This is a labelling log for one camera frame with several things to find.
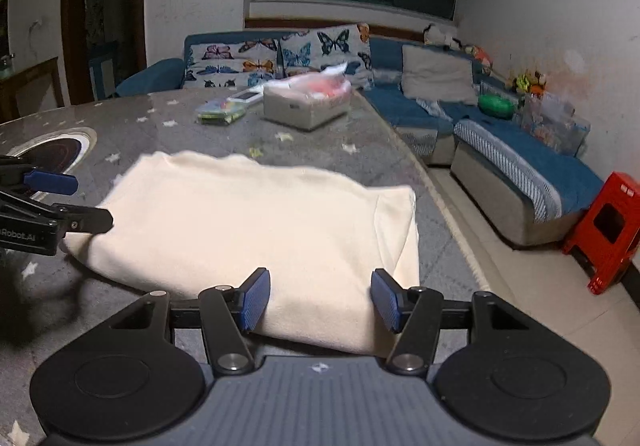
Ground cream sweatshirt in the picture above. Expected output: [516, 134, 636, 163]
[64, 151, 419, 356]

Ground black induction cooktop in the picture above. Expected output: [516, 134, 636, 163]
[6, 126, 98, 174]

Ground blue corner sofa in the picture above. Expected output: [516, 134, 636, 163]
[116, 31, 604, 247]

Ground clear plastic toy box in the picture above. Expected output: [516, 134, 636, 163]
[195, 98, 246, 125]

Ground left butterfly pillow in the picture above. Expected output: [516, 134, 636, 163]
[183, 38, 279, 88]

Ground butterfly pillow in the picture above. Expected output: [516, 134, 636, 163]
[280, 24, 374, 90]
[183, 38, 279, 88]

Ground red plastic stool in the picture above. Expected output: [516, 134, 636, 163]
[562, 172, 640, 294]

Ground white remote control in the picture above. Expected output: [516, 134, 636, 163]
[228, 86, 264, 107]

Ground green round toy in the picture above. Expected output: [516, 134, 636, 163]
[477, 94, 515, 120]

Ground white tissue box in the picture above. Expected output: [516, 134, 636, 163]
[262, 64, 352, 132]

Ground clear storage bin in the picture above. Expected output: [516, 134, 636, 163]
[520, 93, 591, 157]

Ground grey cushion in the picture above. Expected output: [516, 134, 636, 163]
[401, 45, 477, 105]

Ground yellow plush toys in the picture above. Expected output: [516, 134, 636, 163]
[509, 71, 548, 97]

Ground right butterfly pillow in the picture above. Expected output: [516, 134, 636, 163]
[280, 24, 374, 90]

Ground panda plush toy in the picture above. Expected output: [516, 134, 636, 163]
[423, 24, 463, 50]

